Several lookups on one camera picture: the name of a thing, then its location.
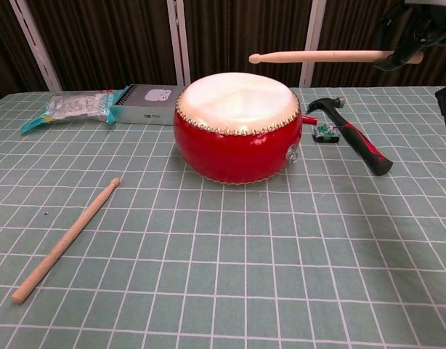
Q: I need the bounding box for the wooden drumstick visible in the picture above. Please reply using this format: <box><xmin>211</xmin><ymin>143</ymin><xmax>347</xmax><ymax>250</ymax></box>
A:
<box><xmin>248</xmin><ymin>50</ymin><xmax>425</xmax><ymax>66</ymax></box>
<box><xmin>11</xmin><ymin>177</ymin><xmax>121</xmax><ymax>304</ymax></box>

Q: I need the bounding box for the small green circuit module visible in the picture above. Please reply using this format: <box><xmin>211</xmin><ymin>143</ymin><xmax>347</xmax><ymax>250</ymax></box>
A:
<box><xmin>312</xmin><ymin>123</ymin><xmax>341</xmax><ymax>144</ymax></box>

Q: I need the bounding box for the silver earbuds box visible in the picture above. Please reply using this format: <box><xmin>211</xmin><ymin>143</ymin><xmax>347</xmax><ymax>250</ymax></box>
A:
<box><xmin>112</xmin><ymin>84</ymin><xmax>185</xmax><ymax>127</ymax></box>

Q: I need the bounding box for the green checked tablecloth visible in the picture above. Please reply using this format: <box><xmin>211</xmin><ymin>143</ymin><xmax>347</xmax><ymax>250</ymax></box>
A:
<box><xmin>0</xmin><ymin>86</ymin><xmax>446</xmax><ymax>349</ymax></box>

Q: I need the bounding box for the black red claw hammer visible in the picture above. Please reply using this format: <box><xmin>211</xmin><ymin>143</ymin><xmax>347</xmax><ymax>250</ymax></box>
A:
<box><xmin>305</xmin><ymin>96</ymin><xmax>394</xmax><ymax>177</ymax></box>

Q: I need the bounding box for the teal clear snack bag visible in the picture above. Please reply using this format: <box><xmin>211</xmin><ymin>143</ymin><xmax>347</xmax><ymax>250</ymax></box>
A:
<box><xmin>19</xmin><ymin>86</ymin><xmax>132</xmax><ymax>135</ymax></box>

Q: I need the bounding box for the red drum with white skin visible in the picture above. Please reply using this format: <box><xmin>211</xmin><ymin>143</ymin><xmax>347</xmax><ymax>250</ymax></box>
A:
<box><xmin>173</xmin><ymin>71</ymin><xmax>301</xmax><ymax>185</ymax></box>

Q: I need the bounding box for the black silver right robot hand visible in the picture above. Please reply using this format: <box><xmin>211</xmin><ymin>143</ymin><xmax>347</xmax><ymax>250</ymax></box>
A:
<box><xmin>373</xmin><ymin>0</ymin><xmax>446</xmax><ymax>72</ymax></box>

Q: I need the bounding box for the white partition post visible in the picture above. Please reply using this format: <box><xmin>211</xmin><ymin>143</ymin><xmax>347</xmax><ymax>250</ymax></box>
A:
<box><xmin>8</xmin><ymin>0</ymin><xmax>63</xmax><ymax>92</ymax></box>
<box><xmin>166</xmin><ymin>0</ymin><xmax>192</xmax><ymax>87</ymax></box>
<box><xmin>300</xmin><ymin>0</ymin><xmax>328</xmax><ymax>89</ymax></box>

